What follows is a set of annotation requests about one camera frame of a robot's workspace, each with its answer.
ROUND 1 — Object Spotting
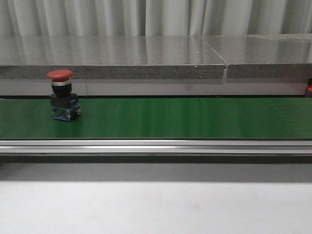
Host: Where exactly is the red mushroom push button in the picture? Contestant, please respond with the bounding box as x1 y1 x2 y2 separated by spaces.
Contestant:
46 69 81 122

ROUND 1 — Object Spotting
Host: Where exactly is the white counter base panel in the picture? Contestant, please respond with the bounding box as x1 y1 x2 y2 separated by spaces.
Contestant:
0 78 308 97

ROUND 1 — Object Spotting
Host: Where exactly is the green conveyor belt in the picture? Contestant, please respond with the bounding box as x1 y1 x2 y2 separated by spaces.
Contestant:
0 97 312 139

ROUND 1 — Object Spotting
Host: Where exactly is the grey stone counter slab right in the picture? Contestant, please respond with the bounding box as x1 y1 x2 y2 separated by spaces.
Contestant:
202 34 312 79

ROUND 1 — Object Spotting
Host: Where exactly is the grey stone counter slab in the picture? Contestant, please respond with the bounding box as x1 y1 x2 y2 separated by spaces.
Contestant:
0 36 225 80
202 34 312 79

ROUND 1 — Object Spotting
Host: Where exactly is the red object behind counter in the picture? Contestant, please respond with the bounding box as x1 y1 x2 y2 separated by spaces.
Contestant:
306 84 312 98

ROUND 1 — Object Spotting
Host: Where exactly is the grey pleated curtain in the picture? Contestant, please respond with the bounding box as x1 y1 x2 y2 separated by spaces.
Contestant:
0 0 312 36

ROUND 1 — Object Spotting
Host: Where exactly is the aluminium conveyor side rail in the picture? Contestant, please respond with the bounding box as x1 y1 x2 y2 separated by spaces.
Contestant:
0 139 312 156

